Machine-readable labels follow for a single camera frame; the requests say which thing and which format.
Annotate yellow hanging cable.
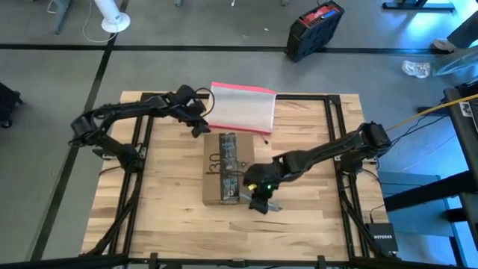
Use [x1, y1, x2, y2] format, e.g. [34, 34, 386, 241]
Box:
[385, 93, 478, 132]

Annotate blue grey cabinet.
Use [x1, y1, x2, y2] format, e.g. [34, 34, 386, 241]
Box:
[376, 170, 466, 240]

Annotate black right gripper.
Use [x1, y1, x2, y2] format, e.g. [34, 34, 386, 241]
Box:
[244, 182, 279, 216]

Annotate white fan cable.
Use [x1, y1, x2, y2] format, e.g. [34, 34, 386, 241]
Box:
[46, 0, 117, 43]

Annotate white mesh pouch red trim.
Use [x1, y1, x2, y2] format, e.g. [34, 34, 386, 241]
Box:
[205, 81, 278, 146]

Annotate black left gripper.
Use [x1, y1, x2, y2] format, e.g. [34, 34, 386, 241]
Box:
[173, 99, 212, 138]

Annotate person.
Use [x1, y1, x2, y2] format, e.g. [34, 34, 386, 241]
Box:
[432, 10, 478, 52]

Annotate wooden desk grey legs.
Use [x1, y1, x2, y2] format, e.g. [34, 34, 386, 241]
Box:
[47, 0, 72, 35]

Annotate clear plastic sheet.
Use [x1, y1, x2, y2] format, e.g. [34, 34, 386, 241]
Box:
[432, 47, 478, 76]

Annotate crumpled clear plastic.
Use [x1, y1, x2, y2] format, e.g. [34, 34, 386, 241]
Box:
[401, 60, 432, 79]

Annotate black metal crossbar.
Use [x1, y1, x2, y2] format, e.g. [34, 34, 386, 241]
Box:
[0, 253, 478, 269]

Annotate red black tool case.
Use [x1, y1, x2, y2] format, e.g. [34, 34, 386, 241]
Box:
[285, 0, 345, 64]

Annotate person's white shoe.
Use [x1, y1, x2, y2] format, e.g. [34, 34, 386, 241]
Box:
[432, 38, 459, 52]

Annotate black office table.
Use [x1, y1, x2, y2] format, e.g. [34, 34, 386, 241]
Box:
[382, 0, 456, 11]

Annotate black wheeled case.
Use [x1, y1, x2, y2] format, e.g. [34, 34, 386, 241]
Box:
[0, 81, 24, 129]

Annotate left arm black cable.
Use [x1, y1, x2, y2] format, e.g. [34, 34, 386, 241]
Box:
[193, 87, 217, 117]

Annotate black Netgear switch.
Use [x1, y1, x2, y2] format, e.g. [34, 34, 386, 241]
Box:
[367, 223, 400, 253]

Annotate taped brown cardboard box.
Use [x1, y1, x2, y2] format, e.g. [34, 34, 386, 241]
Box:
[202, 132, 256, 205]

